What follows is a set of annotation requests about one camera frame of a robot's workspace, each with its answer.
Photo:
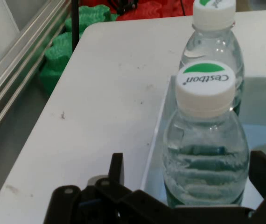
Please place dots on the water bottle green label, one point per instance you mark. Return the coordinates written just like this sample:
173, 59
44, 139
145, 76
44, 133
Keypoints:
212, 46
205, 149

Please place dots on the large red foam block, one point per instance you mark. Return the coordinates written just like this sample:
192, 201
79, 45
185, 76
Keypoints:
156, 9

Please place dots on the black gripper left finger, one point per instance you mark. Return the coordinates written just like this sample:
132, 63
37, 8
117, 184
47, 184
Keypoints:
95, 205

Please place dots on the aluminium wall rail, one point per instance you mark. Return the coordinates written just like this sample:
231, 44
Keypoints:
11, 70

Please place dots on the green foam block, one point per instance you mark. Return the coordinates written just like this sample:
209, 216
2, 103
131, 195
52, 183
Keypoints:
58, 58

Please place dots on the white acrylic organizer box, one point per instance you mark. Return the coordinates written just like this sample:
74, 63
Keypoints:
259, 112

